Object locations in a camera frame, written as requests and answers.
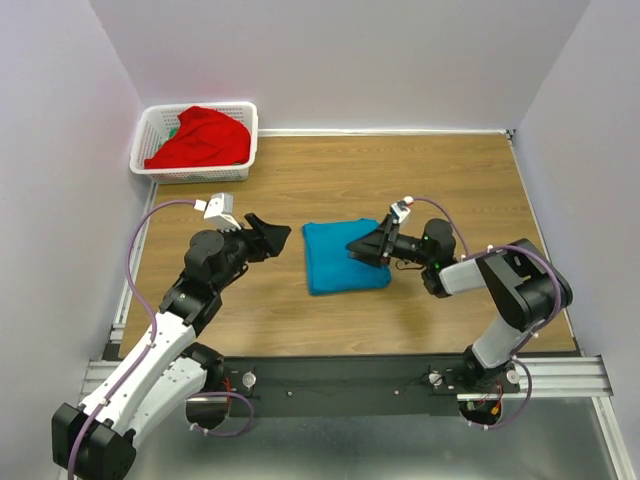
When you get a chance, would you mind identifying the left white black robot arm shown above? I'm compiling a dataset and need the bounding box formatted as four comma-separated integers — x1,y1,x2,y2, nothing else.
51,214,291,479

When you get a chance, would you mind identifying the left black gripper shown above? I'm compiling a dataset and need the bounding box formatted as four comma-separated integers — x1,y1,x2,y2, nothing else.
214,213,292,294

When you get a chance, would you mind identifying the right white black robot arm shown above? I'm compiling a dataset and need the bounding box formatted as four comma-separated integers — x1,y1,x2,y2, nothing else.
347,215,573,392

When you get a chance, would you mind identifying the blue t shirt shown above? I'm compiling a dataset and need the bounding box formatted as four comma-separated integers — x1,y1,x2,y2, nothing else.
302,218,392,296

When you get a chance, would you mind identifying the aluminium frame rail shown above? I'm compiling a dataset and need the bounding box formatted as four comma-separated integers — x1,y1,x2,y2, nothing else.
514,356,639,479

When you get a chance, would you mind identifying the red t shirt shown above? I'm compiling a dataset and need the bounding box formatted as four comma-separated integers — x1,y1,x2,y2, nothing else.
144,106,251,169

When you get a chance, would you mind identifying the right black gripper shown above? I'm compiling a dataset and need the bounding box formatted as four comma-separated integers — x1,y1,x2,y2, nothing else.
346,213,433,269

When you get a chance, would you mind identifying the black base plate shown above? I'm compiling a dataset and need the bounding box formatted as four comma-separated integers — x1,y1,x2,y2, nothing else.
224,354,521,419

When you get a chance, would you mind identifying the white plastic basket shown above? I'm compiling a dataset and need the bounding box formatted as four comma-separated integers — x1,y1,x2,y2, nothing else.
129,101,259,184

